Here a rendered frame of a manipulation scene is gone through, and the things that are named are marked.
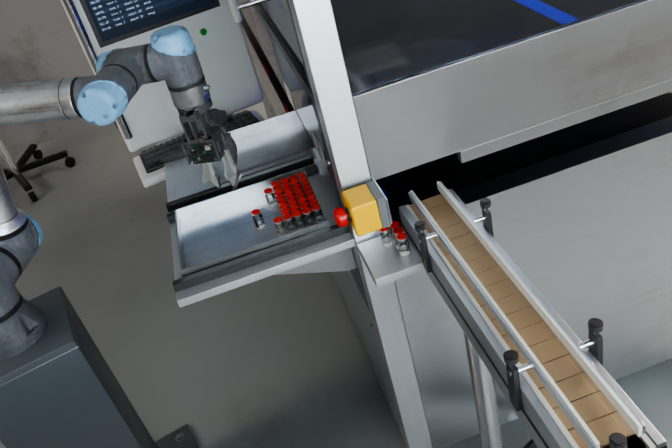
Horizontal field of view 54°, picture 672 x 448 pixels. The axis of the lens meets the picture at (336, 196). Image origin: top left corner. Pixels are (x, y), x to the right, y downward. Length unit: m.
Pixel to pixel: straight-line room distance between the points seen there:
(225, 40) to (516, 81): 1.16
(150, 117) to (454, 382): 1.28
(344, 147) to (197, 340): 1.55
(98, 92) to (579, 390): 0.90
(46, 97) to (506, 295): 0.88
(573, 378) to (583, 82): 0.67
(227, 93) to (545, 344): 1.55
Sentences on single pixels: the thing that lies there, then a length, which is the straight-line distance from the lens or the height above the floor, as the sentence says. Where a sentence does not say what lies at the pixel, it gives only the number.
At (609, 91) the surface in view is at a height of 1.04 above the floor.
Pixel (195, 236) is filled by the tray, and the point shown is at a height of 0.88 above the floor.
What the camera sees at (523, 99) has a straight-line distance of 1.42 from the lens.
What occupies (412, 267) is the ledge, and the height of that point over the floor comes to 0.88.
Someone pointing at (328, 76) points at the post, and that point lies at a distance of 1.23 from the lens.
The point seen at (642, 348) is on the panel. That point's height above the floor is 0.18.
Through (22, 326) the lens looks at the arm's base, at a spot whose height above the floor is 0.84.
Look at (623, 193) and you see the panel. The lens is 1.70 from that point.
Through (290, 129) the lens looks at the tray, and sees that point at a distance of 1.95.
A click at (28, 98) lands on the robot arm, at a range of 1.30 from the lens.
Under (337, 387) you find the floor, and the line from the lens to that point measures 2.33.
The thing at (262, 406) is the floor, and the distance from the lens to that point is 2.36.
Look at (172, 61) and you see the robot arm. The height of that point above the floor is 1.34.
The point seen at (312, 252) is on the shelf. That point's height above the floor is 0.88.
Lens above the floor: 1.74
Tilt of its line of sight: 33 degrees down
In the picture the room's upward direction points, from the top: 15 degrees counter-clockwise
